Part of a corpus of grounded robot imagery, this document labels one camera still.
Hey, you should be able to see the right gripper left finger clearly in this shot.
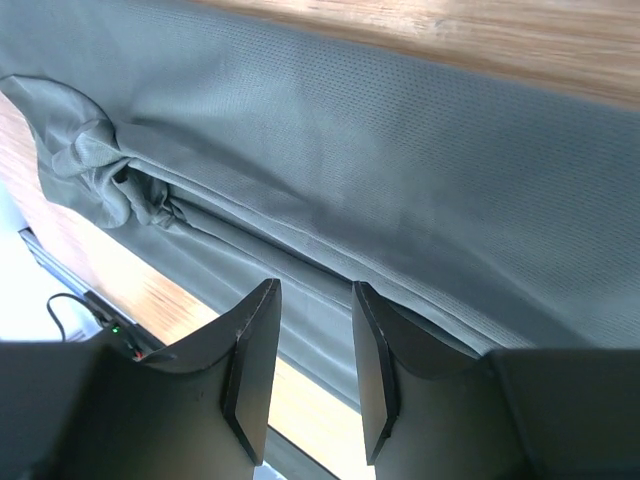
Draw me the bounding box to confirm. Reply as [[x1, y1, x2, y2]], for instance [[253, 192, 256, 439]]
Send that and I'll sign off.
[[1, 279, 282, 479]]

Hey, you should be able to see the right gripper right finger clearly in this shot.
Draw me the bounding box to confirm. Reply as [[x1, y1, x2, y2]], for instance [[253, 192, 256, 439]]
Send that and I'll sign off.
[[352, 282, 639, 479]]

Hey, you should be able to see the grey t shirt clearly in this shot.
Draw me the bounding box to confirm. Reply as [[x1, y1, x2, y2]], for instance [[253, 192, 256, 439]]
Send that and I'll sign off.
[[1, 1, 639, 408]]

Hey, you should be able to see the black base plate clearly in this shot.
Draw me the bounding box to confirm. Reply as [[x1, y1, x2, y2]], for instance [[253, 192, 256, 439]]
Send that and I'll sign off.
[[84, 291, 165, 360]]

